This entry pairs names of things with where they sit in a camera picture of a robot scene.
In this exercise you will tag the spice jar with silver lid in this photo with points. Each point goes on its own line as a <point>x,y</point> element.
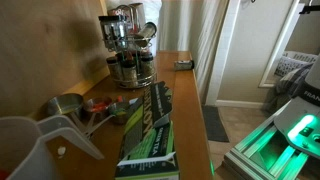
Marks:
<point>146,31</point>

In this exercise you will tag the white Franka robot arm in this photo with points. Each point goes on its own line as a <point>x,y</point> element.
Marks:
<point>300,110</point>

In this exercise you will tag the wooden dresser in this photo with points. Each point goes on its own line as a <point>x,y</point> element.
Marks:
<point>186,116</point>

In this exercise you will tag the small steel measuring cup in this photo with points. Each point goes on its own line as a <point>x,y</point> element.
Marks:
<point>118,111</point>

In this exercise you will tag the green tea box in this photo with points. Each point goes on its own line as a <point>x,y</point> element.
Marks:
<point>150,143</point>

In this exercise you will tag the beige curtain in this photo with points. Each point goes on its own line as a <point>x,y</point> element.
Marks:
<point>196,40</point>

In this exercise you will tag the dark door mat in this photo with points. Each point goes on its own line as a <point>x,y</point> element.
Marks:
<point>213,123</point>

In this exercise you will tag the large steel measuring cup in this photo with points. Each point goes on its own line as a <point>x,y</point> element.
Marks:
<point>65,104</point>

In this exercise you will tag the wooden backing board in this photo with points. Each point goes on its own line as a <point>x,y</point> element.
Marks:
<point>43,50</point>

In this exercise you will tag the grey plaid cloth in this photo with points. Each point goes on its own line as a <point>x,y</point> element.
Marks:
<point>290,83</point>

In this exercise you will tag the white laundry basket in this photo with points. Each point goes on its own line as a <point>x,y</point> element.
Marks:
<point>295,61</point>

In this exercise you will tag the white plastic pitcher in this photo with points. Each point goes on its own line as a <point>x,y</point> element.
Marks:
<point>20,150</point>

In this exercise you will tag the aluminium base frame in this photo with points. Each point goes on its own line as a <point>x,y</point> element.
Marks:
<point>263,153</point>

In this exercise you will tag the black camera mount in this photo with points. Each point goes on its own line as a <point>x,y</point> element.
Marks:
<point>310,8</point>

